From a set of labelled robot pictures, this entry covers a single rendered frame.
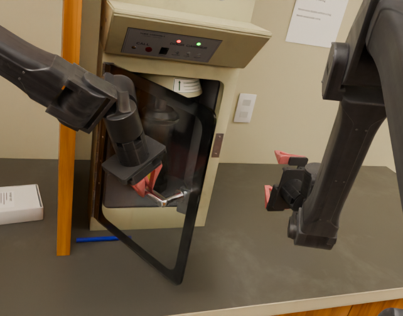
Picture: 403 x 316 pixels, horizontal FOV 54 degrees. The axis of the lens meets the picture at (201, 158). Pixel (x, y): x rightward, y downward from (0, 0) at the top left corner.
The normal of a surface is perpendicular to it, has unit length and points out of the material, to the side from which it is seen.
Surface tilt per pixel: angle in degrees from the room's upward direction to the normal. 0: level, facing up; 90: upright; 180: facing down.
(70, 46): 90
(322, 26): 90
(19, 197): 0
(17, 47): 31
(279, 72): 90
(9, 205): 0
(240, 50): 135
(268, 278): 0
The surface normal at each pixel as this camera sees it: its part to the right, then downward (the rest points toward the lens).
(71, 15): 0.30, 0.46
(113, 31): 0.08, 0.95
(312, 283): 0.18, -0.89
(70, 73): 0.65, -0.65
